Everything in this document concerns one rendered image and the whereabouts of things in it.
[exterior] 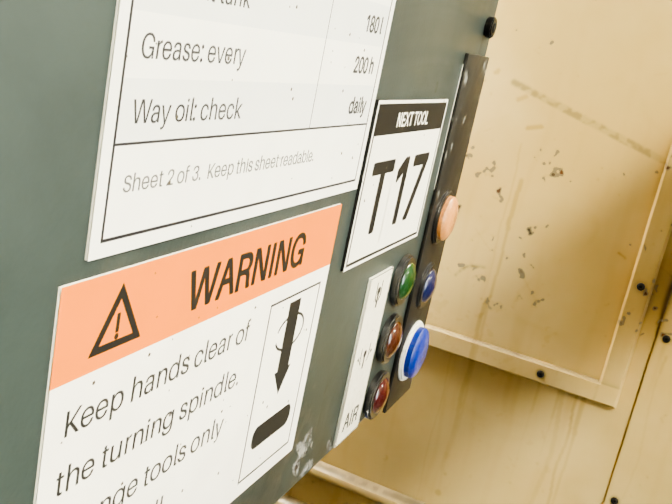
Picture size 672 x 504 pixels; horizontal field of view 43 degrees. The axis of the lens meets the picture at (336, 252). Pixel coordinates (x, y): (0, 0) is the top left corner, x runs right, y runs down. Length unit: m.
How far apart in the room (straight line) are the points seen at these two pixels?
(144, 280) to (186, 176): 0.03
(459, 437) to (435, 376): 0.10
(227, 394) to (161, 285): 0.07
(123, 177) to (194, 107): 0.03
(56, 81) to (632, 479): 1.15
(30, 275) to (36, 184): 0.02
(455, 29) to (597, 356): 0.84
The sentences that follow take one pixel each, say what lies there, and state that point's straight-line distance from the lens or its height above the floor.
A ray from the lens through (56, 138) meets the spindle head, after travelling 0.18.
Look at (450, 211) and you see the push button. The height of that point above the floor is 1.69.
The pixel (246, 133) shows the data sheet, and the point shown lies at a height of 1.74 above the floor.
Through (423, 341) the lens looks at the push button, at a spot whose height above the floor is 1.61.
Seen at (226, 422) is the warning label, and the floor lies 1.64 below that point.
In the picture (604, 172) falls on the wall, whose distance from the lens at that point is 1.16.
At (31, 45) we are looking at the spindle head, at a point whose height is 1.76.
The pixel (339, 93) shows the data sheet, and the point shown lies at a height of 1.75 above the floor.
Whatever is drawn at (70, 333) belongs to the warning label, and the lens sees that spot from 0.20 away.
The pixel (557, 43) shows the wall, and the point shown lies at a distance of 1.17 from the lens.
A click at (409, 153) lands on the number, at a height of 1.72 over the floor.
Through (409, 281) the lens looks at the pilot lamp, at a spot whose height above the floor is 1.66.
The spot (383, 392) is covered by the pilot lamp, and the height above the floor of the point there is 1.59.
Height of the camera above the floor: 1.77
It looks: 15 degrees down
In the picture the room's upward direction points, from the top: 12 degrees clockwise
